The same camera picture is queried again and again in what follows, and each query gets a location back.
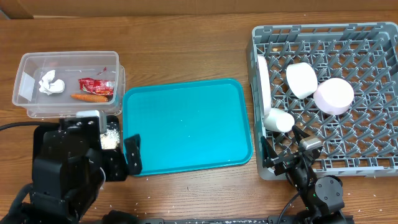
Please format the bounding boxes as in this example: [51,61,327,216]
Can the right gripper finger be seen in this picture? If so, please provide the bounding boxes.
[292,125,311,146]
[261,136,279,167]

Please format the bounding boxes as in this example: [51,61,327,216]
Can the food scraps and rice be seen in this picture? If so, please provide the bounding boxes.
[100,128,120,150]

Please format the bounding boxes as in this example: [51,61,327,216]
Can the small white cup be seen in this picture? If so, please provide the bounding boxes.
[263,108,295,133]

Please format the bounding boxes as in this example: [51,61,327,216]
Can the orange carrot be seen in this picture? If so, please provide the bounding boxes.
[70,94,108,103]

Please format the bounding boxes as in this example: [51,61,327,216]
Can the red snack wrapper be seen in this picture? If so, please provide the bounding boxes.
[78,78,115,96]

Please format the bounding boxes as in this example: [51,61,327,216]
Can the large white plate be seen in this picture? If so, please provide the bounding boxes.
[257,55,272,116]

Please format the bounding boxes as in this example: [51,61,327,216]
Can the white bowl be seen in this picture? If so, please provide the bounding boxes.
[286,62,318,99]

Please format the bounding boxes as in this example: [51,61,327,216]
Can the white napkin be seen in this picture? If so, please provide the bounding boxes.
[39,70,65,95]

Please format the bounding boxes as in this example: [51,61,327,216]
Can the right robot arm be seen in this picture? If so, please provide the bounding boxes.
[261,125,354,224]

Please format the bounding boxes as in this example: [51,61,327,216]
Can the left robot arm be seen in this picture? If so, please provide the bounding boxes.
[1,116,142,223]

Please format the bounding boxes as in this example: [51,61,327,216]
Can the grey dishwasher rack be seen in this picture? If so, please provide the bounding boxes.
[247,22,397,180]

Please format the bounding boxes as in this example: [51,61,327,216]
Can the black plastic tray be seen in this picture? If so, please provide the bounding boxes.
[32,114,128,183]

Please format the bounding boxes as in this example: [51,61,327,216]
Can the teal plastic tray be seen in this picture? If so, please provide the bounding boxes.
[123,78,253,176]

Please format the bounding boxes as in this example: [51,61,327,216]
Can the clear plastic container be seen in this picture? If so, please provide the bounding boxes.
[12,51,126,118]

